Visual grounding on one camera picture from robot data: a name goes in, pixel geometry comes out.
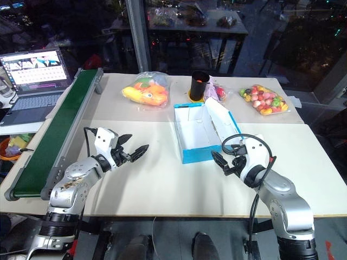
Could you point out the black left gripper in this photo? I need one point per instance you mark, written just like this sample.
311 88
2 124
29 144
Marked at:
120 157

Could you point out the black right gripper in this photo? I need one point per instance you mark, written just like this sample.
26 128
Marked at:
240 165

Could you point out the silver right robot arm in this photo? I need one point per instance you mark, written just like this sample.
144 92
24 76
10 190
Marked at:
287 200

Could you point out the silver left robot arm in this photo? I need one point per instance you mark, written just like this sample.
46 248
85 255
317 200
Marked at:
71 173

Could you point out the blue white cardboard box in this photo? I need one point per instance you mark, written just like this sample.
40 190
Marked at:
195 130

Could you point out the green conveyor belt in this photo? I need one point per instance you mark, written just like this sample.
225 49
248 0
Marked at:
57 127

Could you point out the bag of yellow plush toys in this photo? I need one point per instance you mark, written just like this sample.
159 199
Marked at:
146 92

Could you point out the bag of pink toys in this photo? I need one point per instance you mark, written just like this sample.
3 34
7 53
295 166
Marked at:
217 92

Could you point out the bag of toy fruit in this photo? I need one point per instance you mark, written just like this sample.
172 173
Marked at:
264 100

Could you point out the black cylindrical cup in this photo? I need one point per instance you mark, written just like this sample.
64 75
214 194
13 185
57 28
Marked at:
198 88

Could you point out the dark rounded shape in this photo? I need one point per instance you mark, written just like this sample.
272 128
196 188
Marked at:
206 247

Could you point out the white paper sheet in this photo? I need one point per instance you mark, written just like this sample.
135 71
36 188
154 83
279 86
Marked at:
294 100

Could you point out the grey open laptop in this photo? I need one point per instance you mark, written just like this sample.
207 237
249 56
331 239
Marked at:
32 81

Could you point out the orange basket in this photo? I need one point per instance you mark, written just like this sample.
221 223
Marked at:
11 155

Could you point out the bag of colourful items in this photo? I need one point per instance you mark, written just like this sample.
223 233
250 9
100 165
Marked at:
164 16

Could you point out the dark background table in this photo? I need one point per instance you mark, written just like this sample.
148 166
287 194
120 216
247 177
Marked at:
198 28

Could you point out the bag of dark red items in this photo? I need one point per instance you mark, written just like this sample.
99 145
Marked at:
227 21

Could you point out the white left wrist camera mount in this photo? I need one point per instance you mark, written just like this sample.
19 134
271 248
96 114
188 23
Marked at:
104 139

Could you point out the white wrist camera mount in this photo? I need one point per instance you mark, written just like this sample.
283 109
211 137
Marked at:
257 151
104 139

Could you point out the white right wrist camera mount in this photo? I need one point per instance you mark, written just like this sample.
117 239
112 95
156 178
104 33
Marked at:
257 151

